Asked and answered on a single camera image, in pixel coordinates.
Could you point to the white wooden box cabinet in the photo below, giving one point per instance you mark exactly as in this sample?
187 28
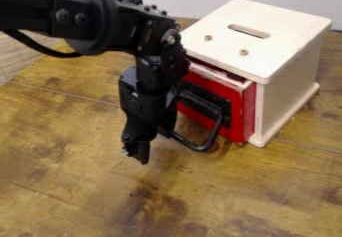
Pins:
269 45

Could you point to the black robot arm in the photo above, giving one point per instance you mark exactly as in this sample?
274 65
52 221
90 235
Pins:
72 28

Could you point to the red drawer with black handle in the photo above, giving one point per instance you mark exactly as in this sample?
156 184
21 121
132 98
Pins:
218 99

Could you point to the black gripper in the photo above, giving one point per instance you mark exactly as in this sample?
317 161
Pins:
144 87

